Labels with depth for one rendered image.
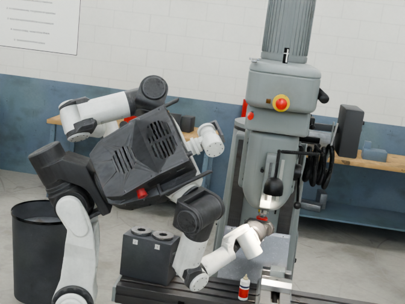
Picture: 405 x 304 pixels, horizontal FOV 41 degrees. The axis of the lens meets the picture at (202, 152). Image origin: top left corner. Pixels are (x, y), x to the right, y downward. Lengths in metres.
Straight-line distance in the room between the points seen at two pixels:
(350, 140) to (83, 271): 1.24
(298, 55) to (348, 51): 4.10
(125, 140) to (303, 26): 0.99
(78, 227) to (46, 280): 2.17
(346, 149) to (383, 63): 4.11
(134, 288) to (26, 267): 1.73
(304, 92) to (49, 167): 0.90
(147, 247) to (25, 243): 1.68
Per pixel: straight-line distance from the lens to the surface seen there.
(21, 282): 4.06
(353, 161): 5.75
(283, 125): 2.06
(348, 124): 2.42
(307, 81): 1.96
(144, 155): 1.67
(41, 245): 3.86
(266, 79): 1.95
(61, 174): 1.82
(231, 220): 2.68
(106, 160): 1.73
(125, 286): 2.35
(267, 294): 2.28
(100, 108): 1.85
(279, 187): 2.02
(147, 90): 1.83
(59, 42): 6.83
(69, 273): 1.94
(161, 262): 2.35
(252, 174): 2.14
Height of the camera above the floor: 1.97
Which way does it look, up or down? 12 degrees down
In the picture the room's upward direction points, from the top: 7 degrees clockwise
